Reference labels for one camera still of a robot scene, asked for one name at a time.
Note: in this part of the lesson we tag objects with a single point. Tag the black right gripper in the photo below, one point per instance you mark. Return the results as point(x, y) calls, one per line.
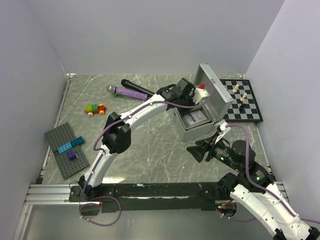
point(197, 151)

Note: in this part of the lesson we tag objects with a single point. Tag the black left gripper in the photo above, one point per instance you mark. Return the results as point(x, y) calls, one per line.
point(190, 96)

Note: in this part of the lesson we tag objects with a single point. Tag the grey metal storage box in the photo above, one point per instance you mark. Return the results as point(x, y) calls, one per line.
point(215, 105)

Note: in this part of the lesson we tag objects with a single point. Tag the white blue instruction packet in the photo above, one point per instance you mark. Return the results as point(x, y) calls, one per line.
point(194, 118)

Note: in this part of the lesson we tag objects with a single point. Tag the grey plastic divided tray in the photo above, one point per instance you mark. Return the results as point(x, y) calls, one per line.
point(191, 127)

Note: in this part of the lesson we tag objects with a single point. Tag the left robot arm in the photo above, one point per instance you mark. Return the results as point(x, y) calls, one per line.
point(116, 137)

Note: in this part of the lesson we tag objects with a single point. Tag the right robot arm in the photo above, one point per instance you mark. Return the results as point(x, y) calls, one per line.
point(253, 187)

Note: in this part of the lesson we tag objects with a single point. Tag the cream chess piece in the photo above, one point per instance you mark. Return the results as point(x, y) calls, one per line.
point(236, 88)

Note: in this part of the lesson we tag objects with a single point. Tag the purple glitter microphone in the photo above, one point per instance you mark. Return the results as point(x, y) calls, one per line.
point(126, 92)

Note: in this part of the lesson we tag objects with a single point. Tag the black chess piece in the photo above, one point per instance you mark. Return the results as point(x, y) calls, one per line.
point(242, 106)

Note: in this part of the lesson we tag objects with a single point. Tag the cream chess pawn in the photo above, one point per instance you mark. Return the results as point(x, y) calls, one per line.
point(243, 98)

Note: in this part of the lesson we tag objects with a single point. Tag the black microphone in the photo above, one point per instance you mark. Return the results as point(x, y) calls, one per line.
point(130, 85)

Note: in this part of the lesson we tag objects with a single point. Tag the chess board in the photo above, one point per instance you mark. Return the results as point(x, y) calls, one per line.
point(251, 112)

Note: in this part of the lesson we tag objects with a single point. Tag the green toy brick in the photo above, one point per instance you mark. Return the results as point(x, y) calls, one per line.
point(116, 95)

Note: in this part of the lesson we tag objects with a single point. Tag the toy brick car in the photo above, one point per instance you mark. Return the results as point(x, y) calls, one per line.
point(93, 109)

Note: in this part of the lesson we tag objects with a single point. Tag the blue toy brick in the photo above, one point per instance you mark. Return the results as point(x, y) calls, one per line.
point(77, 141)

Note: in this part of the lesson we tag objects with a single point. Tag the purple toy brick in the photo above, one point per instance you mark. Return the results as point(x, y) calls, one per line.
point(71, 155)

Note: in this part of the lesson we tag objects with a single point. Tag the grey brick baseplate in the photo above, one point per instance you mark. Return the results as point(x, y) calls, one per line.
point(67, 151)

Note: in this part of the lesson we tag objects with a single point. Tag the black mounting base rail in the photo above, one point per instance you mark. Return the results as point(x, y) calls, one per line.
point(205, 196)

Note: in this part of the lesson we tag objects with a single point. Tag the aluminium frame rail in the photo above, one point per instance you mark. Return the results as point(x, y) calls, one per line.
point(47, 194)

